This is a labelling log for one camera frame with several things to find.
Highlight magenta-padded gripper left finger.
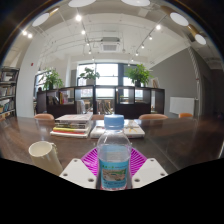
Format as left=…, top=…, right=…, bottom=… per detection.
left=59, top=147, right=101, bottom=190

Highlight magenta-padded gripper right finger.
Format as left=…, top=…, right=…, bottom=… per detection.
left=129, top=148, right=169, bottom=190

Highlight clear water bottle blue cap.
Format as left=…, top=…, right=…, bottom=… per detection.
left=96, top=114, right=133, bottom=192

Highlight cream paper cup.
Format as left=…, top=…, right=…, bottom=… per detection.
left=28, top=140, right=64, bottom=177

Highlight flat white book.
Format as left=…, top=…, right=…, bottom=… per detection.
left=89, top=118, right=146, bottom=140

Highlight stack of books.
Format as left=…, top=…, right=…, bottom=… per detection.
left=49, top=112, right=94, bottom=139

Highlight dark low shelf unit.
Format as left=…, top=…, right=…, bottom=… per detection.
left=35, top=85, right=166, bottom=120

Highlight bushy potted plant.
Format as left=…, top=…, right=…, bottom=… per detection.
left=41, top=68, right=64, bottom=91

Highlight large potted plant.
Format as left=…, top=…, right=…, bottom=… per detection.
left=124, top=63, right=154, bottom=88

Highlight small potted plant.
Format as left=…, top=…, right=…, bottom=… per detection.
left=78, top=67, right=101, bottom=87

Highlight ceiling air conditioner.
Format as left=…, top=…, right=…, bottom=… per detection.
left=99, top=36, right=122, bottom=53

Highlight round white ceiling lights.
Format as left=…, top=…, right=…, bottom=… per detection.
left=31, top=0, right=208, bottom=46

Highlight track spotlights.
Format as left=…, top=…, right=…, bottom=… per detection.
left=21, top=13, right=163, bottom=63

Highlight white wall panel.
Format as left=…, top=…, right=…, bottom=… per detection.
left=169, top=96, right=196, bottom=117

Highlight tall wall bookshelf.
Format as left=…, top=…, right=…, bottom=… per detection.
left=0, top=66, right=20, bottom=122

